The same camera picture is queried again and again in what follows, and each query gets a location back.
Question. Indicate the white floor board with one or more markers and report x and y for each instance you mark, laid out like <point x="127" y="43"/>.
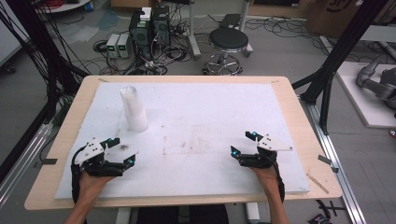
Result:
<point x="364" y="102"/>

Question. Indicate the grey bench power supply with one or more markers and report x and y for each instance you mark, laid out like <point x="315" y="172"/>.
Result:
<point x="124" y="46"/>
<point x="112" y="46"/>

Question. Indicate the blue tape roll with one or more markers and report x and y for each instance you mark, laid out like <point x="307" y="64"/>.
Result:
<point x="89" y="6"/>

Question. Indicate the white table leg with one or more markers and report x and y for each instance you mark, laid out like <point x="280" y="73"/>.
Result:
<point x="123" y="216"/>
<point x="252" y="211"/>

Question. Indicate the white foam mat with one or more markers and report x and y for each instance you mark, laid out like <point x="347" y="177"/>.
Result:
<point x="199" y="124"/>

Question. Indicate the black round stool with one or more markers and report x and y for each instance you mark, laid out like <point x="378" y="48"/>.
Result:
<point x="228" y="40"/>

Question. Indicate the black flat device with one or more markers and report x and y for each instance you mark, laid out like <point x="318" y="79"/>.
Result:
<point x="230" y="21"/>

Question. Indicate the brown cardboard box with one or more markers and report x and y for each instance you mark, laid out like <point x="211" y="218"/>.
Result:
<point x="336" y="15"/>

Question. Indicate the person's left hand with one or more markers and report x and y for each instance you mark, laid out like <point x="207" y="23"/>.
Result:
<point x="93" y="186"/>

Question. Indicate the person's right hand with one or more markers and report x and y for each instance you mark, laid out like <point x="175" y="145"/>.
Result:
<point x="264" y="179"/>

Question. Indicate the thin wooden stick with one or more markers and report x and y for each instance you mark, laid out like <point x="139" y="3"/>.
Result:
<point x="317" y="183"/>

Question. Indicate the grey tape strip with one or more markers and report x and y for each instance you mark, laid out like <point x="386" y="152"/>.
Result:
<point x="49" y="161"/>
<point x="327" y="162"/>

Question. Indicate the small white box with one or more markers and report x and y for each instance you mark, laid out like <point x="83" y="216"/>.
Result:
<point x="145" y="14"/>

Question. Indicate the white plastic cup stack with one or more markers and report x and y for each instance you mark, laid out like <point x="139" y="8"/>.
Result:
<point x="134" y="110"/>

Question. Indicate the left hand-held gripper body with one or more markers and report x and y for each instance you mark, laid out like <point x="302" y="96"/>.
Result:
<point x="93" y="163"/>

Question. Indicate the grey metal desk leg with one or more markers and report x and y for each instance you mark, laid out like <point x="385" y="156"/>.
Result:
<point x="193" y="31"/>
<point x="246" y="18"/>

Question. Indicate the aluminium rail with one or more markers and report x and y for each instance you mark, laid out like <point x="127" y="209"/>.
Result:
<point x="336" y="168"/>
<point x="21" y="165"/>

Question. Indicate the white round table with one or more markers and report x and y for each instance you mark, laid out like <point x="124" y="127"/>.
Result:
<point x="65" y="5"/>

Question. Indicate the small black device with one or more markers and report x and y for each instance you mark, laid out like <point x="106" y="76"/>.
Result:
<point x="320" y="219"/>

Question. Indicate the light wooden table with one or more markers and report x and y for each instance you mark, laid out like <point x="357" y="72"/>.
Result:
<point x="299" y="118"/>

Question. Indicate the person's dark lap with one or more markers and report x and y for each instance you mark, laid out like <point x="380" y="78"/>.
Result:
<point x="183" y="215"/>

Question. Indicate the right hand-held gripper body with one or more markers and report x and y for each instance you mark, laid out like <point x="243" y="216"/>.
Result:
<point x="264" y="152"/>

